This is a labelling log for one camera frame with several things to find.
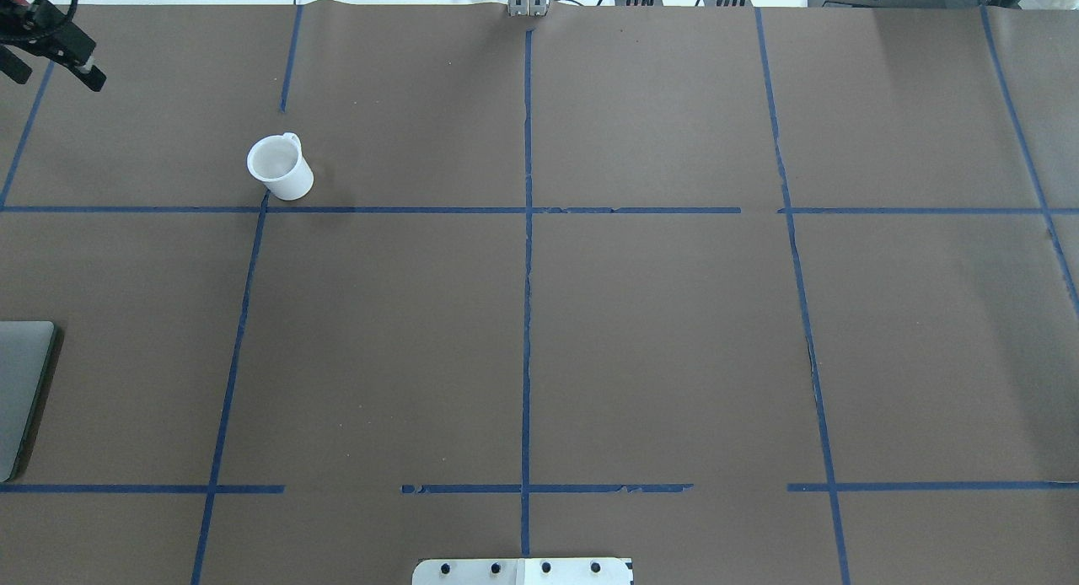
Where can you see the white pedestal column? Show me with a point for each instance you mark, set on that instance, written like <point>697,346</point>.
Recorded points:
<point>550,570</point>

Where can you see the white plastic cup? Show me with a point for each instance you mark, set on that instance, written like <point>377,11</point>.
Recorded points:
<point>278,162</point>

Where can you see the silver closed laptop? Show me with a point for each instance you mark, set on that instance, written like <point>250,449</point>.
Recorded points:
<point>26,348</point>

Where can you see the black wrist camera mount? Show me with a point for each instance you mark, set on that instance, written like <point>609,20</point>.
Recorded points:
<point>42,30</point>

